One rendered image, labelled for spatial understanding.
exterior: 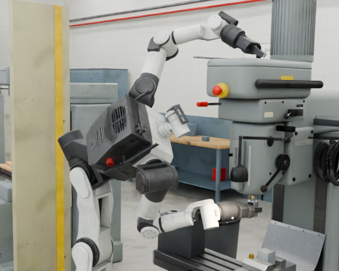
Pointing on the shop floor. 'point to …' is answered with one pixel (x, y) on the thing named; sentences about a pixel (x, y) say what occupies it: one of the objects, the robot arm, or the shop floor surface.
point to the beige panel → (40, 135)
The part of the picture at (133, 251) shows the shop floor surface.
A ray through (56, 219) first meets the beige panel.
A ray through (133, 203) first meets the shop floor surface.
